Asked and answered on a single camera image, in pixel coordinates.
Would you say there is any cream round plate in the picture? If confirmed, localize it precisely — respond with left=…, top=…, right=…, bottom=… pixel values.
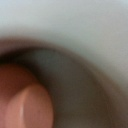
left=0, top=0, right=128, bottom=128

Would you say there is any pink pot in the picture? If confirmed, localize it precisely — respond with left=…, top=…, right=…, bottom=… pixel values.
left=0, top=64, right=53, bottom=128

